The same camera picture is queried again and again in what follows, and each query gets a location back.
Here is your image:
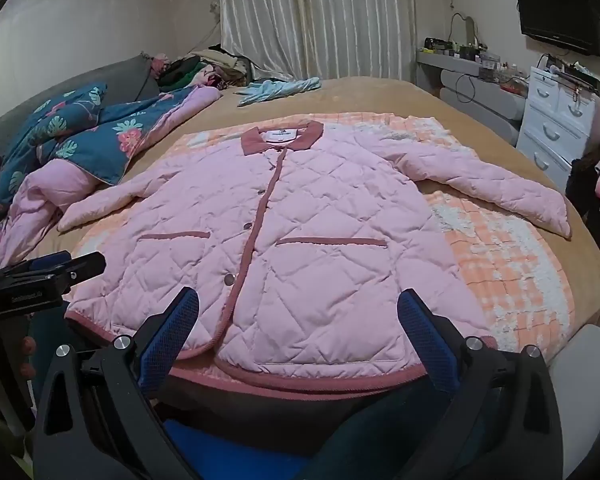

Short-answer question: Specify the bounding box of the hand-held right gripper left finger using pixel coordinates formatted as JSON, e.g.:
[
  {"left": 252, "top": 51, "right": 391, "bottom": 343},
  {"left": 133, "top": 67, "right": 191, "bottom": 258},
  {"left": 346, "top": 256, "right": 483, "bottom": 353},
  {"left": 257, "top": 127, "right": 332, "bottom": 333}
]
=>
[{"left": 32, "top": 286, "right": 201, "bottom": 480}]

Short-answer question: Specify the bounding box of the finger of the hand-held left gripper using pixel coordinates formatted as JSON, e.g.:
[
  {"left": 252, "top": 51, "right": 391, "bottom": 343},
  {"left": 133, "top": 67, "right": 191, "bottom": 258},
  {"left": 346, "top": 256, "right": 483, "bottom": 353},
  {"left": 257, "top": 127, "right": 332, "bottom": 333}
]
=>
[
  {"left": 0, "top": 251, "right": 107, "bottom": 303},
  {"left": 26, "top": 252, "right": 75, "bottom": 267}
]

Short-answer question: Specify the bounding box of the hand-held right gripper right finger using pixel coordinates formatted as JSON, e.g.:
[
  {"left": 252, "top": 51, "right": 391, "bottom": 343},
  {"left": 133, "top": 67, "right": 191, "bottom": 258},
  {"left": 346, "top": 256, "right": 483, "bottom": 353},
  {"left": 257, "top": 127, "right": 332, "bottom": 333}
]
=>
[{"left": 397, "top": 288, "right": 565, "bottom": 480}]

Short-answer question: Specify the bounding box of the pink quilted jacket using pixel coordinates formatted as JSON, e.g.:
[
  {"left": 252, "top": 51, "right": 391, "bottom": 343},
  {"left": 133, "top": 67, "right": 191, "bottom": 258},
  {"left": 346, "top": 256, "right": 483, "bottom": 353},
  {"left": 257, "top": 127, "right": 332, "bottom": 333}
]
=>
[{"left": 57, "top": 121, "right": 572, "bottom": 392}]

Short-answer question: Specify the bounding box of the dark clothes heap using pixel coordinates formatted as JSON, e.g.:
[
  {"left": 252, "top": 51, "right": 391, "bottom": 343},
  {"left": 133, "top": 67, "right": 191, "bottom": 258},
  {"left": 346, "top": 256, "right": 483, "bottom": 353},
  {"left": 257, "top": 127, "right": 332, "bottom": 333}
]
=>
[{"left": 564, "top": 154, "right": 600, "bottom": 263}]

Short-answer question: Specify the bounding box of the pile of mixed clothes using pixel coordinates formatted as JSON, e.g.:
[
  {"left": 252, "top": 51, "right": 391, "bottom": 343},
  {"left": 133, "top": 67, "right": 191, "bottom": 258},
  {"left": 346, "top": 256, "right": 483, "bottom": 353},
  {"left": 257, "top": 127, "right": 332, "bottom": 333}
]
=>
[{"left": 150, "top": 46, "right": 254, "bottom": 92}]

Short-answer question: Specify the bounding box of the person's left hand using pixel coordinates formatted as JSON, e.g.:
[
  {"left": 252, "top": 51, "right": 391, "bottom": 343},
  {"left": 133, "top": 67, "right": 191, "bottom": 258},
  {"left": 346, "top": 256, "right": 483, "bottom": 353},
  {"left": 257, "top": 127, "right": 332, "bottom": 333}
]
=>
[{"left": 20, "top": 335, "right": 38, "bottom": 381}]

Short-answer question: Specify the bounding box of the orange plaid fleece blanket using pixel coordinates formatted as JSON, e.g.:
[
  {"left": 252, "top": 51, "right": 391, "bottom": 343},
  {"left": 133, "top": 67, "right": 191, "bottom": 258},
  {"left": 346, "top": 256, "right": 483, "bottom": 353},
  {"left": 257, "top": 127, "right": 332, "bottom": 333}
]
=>
[{"left": 72, "top": 112, "right": 577, "bottom": 392}]

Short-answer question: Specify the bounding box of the blue floral pillow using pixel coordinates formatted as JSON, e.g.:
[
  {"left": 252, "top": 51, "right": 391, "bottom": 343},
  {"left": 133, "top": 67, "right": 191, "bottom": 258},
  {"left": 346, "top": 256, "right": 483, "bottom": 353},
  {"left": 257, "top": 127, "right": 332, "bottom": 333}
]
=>
[{"left": 0, "top": 82, "right": 108, "bottom": 171}]

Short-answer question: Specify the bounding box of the blue floral quilt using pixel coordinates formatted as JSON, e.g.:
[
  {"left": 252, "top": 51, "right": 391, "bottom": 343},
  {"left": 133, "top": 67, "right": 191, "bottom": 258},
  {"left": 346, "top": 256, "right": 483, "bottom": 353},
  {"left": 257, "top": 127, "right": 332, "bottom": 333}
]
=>
[{"left": 0, "top": 85, "right": 224, "bottom": 268}]

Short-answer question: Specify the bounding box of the grey pillow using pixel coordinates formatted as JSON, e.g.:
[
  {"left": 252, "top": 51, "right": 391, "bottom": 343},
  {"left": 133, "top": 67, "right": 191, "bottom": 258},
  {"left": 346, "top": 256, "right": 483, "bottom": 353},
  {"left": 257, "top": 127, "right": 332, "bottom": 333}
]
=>
[{"left": 0, "top": 54, "right": 162, "bottom": 161}]

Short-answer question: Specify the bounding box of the white drawer cabinet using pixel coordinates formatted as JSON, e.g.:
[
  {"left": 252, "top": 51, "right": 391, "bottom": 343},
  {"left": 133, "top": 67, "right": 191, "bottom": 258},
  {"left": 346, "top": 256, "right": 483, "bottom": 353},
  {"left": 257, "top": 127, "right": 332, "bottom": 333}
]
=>
[{"left": 516, "top": 65, "right": 600, "bottom": 194}]

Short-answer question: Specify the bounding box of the light blue garment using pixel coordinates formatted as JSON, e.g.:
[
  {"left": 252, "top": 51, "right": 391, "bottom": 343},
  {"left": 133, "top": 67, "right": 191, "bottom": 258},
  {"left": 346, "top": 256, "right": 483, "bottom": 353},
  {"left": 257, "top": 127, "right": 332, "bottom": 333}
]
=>
[{"left": 236, "top": 77, "right": 322, "bottom": 107}]

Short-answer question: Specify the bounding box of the group of small bottles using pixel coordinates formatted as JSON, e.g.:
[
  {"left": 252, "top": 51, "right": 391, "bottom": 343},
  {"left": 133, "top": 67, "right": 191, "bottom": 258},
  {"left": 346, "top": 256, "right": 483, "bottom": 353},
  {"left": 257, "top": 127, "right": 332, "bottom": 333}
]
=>
[{"left": 422, "top": 35, "right": 528, "bottom": 92}]

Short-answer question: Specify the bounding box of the white striped curtain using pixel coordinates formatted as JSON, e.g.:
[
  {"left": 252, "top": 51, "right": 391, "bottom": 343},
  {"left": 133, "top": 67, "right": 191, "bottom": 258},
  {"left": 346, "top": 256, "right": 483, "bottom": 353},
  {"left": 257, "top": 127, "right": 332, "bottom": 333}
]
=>
[{"left": 218, "top": 0, "right": 417, "bottom": 82}]

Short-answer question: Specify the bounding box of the black flat television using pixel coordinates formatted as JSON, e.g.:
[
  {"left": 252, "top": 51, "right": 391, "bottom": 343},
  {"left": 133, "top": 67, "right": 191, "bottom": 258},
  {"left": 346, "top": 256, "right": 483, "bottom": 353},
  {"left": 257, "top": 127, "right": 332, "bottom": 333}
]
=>
[{"left": 513, "top": 0, "right": 600, "bottom": 57}]

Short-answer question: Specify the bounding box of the black cable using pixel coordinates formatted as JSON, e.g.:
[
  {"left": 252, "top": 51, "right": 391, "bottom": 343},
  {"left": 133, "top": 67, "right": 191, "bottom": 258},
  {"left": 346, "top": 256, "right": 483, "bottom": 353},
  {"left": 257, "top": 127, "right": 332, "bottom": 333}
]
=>
[{"left": 454, "top": 72, "right": 477, "bottom": 107}]

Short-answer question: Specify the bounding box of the grey wall shelf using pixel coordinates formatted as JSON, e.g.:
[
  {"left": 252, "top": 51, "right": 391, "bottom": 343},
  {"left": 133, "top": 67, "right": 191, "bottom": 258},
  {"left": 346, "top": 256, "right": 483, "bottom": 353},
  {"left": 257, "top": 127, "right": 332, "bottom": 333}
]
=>
[{"left": 416, "top": 47, "right": 529, "bottom": 134}]

